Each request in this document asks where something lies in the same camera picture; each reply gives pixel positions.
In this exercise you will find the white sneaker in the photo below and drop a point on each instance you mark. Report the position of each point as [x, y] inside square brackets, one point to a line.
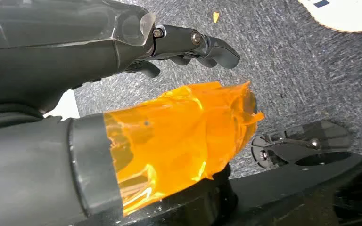
[343, 14]

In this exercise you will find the white desk leg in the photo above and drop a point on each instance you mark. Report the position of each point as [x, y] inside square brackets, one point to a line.
[64, 107]

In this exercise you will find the small orange tape scrap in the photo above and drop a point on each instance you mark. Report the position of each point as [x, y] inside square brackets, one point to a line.
[215, 16]

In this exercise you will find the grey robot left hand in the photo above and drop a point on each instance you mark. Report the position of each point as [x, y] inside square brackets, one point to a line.
[43, 62]

